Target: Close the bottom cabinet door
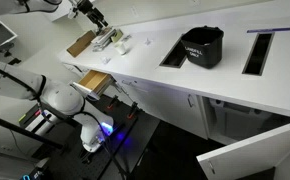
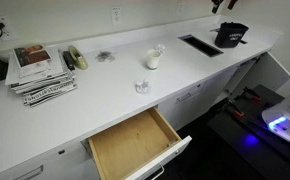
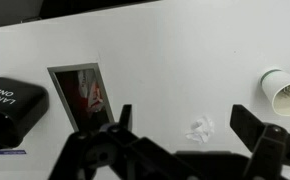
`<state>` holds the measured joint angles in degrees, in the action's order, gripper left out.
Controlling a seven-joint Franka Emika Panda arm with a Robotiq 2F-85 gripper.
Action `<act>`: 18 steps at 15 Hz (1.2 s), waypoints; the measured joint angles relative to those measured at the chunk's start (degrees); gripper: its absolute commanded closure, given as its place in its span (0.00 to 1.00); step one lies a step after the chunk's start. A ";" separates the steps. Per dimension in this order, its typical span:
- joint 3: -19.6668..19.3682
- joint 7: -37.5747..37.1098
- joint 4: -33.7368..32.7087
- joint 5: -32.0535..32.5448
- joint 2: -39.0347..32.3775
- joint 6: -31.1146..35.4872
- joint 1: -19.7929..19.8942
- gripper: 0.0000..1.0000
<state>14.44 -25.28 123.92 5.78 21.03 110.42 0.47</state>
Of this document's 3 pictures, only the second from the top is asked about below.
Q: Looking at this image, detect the white cabinet door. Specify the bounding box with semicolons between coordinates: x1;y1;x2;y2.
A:
225;51;290;101

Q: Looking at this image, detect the white paper cup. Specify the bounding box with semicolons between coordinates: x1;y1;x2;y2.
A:
146;49;162;71

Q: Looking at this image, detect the pile of metal paper clips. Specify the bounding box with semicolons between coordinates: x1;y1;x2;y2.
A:
95;50;116;64

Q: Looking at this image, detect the black stapler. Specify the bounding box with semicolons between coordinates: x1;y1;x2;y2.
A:
62;50;76;72

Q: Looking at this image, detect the black bin with white print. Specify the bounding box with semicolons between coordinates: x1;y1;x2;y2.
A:
213;21;250;49

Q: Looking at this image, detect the stack of magazines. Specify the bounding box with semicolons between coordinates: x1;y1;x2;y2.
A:
4;43;79;108

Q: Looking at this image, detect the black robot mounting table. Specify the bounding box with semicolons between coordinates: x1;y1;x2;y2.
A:
207;84;290;180

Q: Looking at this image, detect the white drawer front with handle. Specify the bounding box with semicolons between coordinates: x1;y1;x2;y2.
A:
157;78;209;132
0;139;101;180

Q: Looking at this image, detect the black clamp with red handle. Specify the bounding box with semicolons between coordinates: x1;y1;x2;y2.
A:
242;86;263;103
226;99;246;119

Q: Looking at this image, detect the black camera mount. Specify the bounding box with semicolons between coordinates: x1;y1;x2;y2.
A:
211;0;240;15

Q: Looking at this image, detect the white wall outlet with plug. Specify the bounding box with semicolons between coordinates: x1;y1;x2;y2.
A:
0;16;17;43

